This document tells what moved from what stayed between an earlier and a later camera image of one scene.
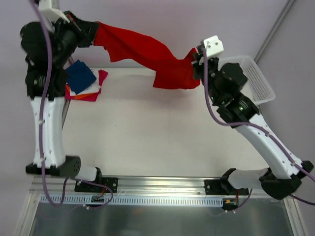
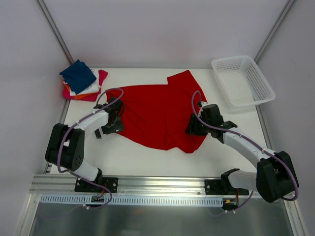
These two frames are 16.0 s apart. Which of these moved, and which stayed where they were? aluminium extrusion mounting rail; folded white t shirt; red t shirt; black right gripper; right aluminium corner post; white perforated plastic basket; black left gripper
Moved: black right gripper; red t shirt; black left gripper
Stayed: right aluminium corner post; folded white t shirt; aluminium extrusion mounting rail; white perforated plastic basket
